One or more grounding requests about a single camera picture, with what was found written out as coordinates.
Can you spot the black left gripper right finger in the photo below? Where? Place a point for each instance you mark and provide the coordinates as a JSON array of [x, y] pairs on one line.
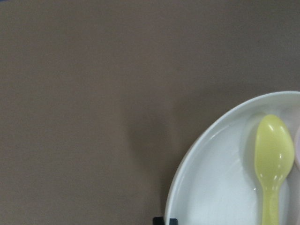
[[173, 221]]

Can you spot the white round plate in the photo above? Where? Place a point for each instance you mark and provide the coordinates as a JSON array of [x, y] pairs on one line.
[[215, 184]]

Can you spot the pink plastic spoon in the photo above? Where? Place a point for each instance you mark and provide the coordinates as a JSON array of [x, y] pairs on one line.
[[297, 148]]

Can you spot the yellow plastic spoon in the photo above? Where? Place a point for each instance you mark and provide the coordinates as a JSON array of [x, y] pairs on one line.
[[273, 161]]

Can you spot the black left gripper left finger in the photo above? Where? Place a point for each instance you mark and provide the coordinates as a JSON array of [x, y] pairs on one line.
[[158, 221]]

